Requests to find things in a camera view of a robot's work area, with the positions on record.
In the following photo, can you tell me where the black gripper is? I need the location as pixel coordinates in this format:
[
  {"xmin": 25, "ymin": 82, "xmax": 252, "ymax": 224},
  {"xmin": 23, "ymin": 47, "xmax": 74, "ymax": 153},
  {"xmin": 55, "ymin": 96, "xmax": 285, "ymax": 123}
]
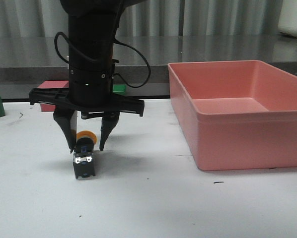
[{"xmin": 29, "ymin": 65, "xmax": 145, "ymax": 153}]

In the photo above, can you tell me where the yellow push button switch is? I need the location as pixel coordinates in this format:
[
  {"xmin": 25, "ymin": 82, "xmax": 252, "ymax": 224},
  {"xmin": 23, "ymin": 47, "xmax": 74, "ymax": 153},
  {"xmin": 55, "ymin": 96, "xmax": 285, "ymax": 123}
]
[{"xmin": 73, "ymin": 130, "xmax": 97, "ymax": 179}]

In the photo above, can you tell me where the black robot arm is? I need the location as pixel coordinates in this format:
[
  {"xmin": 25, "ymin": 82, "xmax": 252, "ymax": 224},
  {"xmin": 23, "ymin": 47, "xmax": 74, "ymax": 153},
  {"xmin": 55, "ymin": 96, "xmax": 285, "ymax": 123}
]
[{"xmin": 29, "ymin": 0, "xmax": 145, "ymax": 151}]

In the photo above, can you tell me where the green cube block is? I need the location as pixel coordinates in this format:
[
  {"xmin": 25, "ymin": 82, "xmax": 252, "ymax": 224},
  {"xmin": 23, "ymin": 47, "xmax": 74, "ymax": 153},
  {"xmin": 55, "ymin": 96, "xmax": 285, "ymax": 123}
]
[{"xmin": 113, "ymin": 84, "xmax": 126, "ymax": 95}]

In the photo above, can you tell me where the pink cube block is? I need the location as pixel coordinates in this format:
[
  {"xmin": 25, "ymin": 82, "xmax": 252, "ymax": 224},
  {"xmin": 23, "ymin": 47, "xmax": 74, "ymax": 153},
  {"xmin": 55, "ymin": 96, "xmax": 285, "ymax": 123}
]
[{"xmin": 38, "ymin": 80, "xmax": 69, "ymax": 112}]

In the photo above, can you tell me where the dark grey counter bench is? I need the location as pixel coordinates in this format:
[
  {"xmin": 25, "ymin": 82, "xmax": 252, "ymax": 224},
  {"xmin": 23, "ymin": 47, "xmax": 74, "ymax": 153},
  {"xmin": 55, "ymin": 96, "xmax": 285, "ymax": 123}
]
[{"xmin": 0, "ymin": 35, "xmax": 297, "ymax": 101}]

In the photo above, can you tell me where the pink plastic bin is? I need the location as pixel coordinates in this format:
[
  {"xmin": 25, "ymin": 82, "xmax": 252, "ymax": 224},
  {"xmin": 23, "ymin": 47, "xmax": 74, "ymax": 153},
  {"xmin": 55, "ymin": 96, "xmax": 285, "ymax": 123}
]
[{"xmin": 168, "ymin": 60, "xmax": 297, "ymax": 171}]

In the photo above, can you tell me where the white appliance in background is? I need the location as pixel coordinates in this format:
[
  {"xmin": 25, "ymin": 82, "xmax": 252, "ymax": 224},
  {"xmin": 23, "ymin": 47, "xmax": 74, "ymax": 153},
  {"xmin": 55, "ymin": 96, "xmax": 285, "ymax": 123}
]
[{"xmin": 278, "ymin": 0, "xmax": 297, "ymax": 38}]

